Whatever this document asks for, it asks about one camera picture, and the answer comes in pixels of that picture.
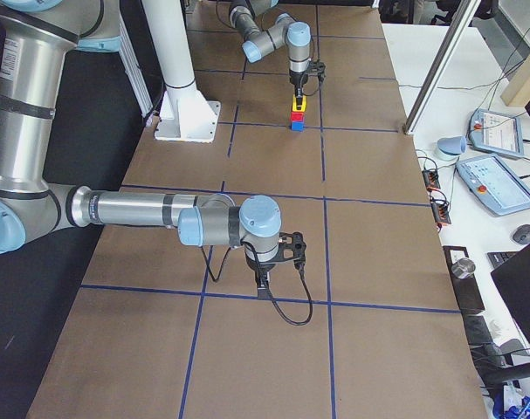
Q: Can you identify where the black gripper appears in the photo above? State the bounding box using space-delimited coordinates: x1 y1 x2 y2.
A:
289 70 309 109
245 253 276 299

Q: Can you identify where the yellow wooden block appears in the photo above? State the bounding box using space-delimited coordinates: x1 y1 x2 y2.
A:
292 95 306 113

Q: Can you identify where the red wooden block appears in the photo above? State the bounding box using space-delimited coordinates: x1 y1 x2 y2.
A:
290 111 305 124

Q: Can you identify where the blue wooden block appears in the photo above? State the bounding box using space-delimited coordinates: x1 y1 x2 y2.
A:
291 121 305 132

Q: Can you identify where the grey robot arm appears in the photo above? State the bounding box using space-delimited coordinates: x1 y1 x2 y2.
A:
0 4 144 305
229 0 312 111

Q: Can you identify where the orange black connector block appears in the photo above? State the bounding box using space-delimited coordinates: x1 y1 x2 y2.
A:
422 168 441 191

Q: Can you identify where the light blue tape roll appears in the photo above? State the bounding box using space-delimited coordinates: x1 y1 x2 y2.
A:
435 135 467 161

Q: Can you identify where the metal cup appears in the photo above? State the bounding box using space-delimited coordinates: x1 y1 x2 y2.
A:
451 258 476 279

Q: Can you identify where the black box under cup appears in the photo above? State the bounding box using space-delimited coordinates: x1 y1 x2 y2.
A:
443 245 485 314

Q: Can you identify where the far teach pendant tablet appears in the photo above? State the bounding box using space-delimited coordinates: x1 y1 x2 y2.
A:
467 109 525 159

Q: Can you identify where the teach pendant tablet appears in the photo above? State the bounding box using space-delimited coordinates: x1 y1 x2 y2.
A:
456 154 530 216
467 109 525 159

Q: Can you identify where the near teach pendant tablet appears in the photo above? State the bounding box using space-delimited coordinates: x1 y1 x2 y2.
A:
456 154 530 216

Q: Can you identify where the wooden beam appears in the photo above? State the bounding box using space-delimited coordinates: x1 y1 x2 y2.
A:
501 54 530 107

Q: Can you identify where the black keyboard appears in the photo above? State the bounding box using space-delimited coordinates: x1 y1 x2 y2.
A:
486 251 517 269

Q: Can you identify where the black monitor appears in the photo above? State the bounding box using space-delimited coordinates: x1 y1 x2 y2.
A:
491 244 530 343

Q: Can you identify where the black computer mouse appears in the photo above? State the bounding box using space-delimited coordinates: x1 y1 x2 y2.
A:
512 224 530 245

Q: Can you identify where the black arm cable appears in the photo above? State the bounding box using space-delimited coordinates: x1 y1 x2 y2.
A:
205 239 314 325
297 58 327 97

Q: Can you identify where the white camera stand post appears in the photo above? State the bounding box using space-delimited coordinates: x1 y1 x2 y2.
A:
142 0 221 143

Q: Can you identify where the aluminium frame post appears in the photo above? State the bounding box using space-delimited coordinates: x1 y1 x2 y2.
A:
403 0 481 135

